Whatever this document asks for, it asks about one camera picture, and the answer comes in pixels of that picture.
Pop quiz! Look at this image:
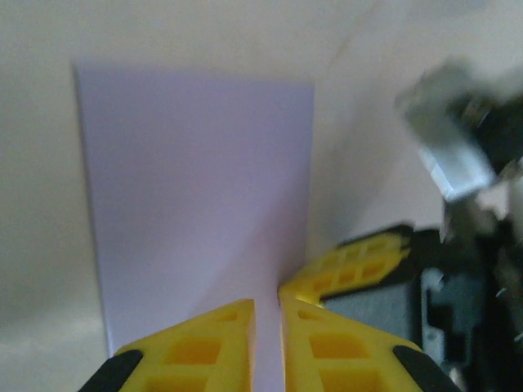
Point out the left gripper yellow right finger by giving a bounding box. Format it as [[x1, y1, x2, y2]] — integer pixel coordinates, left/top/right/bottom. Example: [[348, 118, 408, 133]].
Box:
[[279, 294, 459, 392]]

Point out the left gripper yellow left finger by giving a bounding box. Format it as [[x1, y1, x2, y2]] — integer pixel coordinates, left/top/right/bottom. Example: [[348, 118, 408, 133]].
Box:
[[81, 297, 257, 392]]

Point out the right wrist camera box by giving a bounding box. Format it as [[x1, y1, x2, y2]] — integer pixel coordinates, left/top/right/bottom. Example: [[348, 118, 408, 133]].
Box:
[[394, 56, 523, 246]]

